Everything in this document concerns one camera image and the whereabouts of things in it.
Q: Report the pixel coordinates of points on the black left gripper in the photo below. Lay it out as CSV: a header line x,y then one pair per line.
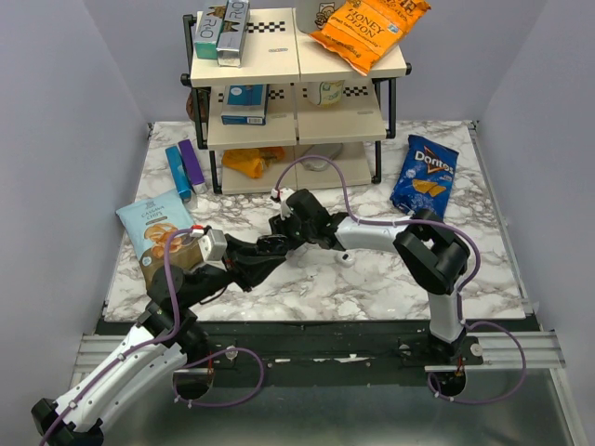
x,y
244,266

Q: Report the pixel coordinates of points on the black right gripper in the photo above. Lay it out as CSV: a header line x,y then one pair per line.
x,y
279,229

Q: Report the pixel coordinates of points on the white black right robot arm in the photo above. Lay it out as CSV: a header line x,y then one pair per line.
x,y
435,256

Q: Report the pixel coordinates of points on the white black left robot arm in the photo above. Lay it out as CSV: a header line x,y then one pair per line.
x,y
166,337

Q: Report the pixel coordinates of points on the white earbud charging case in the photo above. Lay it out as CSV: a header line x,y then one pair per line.
x,y
345,259

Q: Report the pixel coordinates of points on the orange plastic bag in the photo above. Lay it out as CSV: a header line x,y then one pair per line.
x,y
252,162

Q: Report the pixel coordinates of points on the purple tube box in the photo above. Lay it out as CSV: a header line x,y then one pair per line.
x,y
192,166

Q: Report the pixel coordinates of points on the blue tube box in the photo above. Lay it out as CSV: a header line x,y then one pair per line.
x,y
178,173

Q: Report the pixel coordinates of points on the cassava chips bag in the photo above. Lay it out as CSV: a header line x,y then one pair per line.
x,y
150,222

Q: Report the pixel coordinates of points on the beige three-tier shelf rack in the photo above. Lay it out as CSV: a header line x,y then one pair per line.
x,y
277,54

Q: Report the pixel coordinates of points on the blue white box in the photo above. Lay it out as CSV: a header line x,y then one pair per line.
x,y
245,105

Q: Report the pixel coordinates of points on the white printed mug middle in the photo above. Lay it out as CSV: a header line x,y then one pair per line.
x,y
324,94

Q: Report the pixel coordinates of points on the white printed mug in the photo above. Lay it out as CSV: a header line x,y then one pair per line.
x,y
324,94
312,15

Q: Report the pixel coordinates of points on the brown object behind rack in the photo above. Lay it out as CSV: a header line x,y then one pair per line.
x,y
198,100

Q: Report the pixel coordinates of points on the blue Doritos bag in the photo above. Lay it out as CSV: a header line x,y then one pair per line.
x,y
427,177

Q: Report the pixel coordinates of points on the silver toothpaste box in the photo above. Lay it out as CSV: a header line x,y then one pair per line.
x,y
231,40

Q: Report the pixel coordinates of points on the teal toothpaste box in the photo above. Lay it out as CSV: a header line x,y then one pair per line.
x,y
208,30

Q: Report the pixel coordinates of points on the orange honey dijon chips bag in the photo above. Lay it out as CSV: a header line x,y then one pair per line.
x,y
363,32

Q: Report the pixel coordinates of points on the white printed mug top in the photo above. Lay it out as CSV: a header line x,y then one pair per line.
x,y
312,15

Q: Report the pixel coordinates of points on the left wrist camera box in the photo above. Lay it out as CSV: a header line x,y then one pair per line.
x,y
213,245

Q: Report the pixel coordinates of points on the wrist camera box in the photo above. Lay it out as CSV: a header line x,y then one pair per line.
x,y
280,196
213,245

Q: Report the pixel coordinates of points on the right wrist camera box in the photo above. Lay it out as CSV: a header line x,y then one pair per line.
x,y
280,196

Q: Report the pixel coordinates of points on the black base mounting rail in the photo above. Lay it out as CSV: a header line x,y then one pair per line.
x,y
324,354

